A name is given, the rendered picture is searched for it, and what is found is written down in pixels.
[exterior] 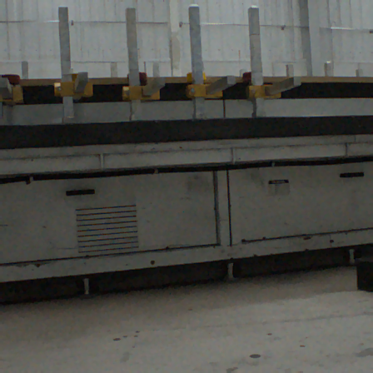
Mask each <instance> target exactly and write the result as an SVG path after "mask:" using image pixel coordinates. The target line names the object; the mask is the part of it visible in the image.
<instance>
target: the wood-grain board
mask: <svg viewBox="0 0 373 373"><path fill-rule="evenodd" d="M291 77H301V83H310V82H340V83H373V77H315V76H274V77H262V82H269V83H279V82H282V81H284V80H286V79H288V78H291ZM153 78H154V77H148V78H147V82H144V83H141V84H148V83H149V82H150V81H151V80H152V79H153ZM220 78H222V77H209V76H206V80H205V81H204V82H203V83H213V82H216V81H218V80H219V79H220ZM89 79H90V82H92V85H102V84H128V79H127V77H89ZM61 81H62V79H61V78H49V79H20V87H34V86H55V85H54V84H55V83H60V82H61ZM241 82H243V81H242V77H236V83H241ZM172 83H192V82H188V81H187V76H172V77H165V84H172Z"/></svg>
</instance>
